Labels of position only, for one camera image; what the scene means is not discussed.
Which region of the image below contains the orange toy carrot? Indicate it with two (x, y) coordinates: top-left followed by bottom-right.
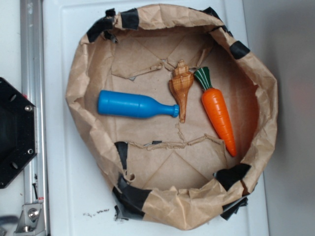
(193, 67), (237, 157)

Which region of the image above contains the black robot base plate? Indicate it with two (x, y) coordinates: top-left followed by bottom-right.
(0, 78), (36, 189)

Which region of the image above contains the metal corner bracket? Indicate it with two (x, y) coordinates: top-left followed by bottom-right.
(14, 203), (47, 236)

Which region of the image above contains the aluminium extrusion rail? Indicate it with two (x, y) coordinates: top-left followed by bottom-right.
(20, 0), (50, 236)

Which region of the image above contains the white plastic tray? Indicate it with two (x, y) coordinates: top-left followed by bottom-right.
(42, 0), (269, 236)

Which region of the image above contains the brown paper bag bin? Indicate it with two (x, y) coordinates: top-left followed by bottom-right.
(65, 4), (278, 230)

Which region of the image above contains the brown toy conch shell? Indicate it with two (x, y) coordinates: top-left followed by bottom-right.
(169, 59), (194, 123)

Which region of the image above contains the blue plastic bottle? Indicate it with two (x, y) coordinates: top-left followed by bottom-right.
(97, 90), (180, 118)

